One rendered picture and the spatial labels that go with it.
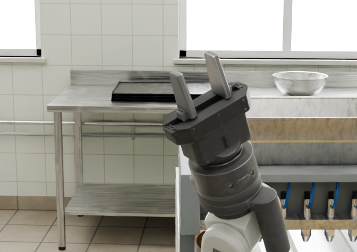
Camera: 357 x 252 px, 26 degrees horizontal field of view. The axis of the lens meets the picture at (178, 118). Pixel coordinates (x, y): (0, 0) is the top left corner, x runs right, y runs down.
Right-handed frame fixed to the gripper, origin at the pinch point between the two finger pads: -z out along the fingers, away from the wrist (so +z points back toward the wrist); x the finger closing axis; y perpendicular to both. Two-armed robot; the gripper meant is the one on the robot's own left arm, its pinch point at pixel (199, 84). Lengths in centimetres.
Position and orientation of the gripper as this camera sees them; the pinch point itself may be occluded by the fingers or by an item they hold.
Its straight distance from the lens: 96.7
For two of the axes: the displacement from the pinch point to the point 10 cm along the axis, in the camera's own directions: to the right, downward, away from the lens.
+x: 8.1, -4.7, 3.6
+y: 5.3, 3.0, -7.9
